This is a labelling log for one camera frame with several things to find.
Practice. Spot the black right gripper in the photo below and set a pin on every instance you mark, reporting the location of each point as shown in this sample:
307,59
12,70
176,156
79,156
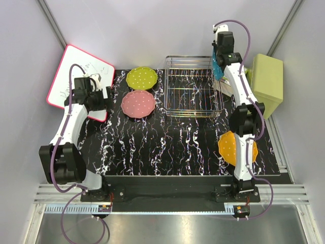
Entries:
213,44

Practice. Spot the pink polka dot plate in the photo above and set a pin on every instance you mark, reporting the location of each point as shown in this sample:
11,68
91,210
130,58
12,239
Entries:
138,104

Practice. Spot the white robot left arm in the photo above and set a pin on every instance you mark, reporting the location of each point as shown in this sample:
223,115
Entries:
61,160

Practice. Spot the green polka dot plate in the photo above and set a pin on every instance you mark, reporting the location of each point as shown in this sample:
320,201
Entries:
141,78

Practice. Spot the pale green bin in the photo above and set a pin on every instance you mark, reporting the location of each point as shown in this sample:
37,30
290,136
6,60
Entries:
267,82

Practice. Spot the blue polka dot plate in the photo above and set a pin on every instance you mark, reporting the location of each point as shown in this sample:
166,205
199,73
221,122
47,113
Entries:
216,65

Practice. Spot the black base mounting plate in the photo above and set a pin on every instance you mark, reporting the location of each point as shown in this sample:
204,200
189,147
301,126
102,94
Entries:
171,194

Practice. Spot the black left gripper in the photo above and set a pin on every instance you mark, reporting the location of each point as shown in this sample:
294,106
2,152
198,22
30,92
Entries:
108,96

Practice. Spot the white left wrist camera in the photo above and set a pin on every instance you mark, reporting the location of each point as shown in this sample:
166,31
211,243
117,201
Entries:
95,80

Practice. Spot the green printed cardboard box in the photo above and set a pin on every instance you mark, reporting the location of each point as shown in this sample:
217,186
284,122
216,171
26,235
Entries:
222,85

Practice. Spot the metal wire dish rack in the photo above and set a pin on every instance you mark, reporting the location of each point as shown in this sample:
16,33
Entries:
190,87

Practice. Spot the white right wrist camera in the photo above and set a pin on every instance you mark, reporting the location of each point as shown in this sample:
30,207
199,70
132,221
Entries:
220,28

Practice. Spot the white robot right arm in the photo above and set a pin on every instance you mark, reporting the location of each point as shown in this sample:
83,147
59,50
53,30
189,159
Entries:
247,116

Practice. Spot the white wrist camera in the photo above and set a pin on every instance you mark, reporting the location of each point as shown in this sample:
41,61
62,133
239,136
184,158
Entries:
220,28
95,80

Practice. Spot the orange polka dot plate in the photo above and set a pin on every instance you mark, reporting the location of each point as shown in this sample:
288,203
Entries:
227,148

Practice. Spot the pink framed whiteboard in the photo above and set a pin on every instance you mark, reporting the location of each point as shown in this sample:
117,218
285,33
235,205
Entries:
74,64

